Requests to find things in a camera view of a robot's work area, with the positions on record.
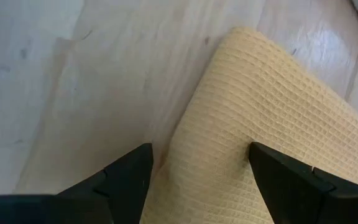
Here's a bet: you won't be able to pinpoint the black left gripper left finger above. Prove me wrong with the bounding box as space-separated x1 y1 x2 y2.
0 142 154 224

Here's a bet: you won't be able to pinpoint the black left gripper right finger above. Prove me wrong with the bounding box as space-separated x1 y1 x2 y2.
248 141 358 224

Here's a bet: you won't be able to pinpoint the yellow waffle cloth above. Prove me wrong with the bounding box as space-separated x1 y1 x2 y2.
140 26 358 224

